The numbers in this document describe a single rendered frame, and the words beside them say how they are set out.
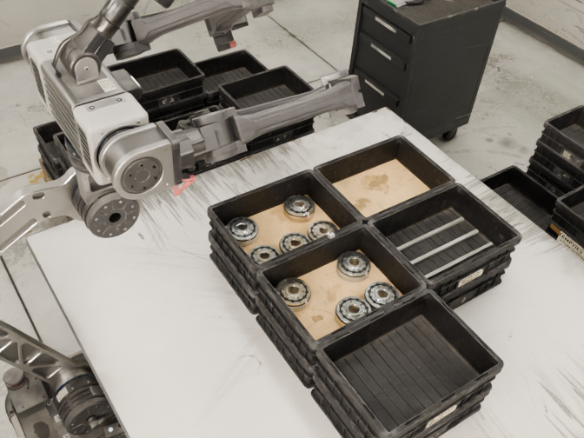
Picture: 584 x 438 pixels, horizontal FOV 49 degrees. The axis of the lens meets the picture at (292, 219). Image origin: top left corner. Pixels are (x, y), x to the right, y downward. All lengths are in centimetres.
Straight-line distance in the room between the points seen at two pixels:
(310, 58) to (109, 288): 287
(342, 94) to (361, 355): 72
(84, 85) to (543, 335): 153
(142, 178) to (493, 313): 127
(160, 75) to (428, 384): 225
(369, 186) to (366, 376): 78
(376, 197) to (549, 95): 266
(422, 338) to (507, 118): 268
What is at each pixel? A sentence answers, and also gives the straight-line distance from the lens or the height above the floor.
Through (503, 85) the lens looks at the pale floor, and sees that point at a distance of 472.
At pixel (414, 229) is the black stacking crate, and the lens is 218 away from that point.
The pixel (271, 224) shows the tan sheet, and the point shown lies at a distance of 212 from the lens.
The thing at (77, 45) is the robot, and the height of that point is 160.
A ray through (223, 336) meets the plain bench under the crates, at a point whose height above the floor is 70.
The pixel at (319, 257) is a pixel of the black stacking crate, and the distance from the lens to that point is 197.
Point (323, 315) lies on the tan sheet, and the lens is 189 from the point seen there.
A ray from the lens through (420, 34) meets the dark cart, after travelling 325.
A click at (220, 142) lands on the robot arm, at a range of 143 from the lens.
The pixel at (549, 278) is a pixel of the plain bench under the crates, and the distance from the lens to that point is 238.
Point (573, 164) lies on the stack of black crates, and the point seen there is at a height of 49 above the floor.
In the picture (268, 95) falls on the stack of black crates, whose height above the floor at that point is 49.
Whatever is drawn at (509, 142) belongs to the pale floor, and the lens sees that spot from 417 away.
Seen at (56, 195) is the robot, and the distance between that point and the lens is 177.
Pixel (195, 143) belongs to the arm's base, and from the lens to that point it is 139.
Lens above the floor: 232
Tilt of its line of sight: 44 degrees down
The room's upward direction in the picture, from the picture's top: 5 degrees clockwise
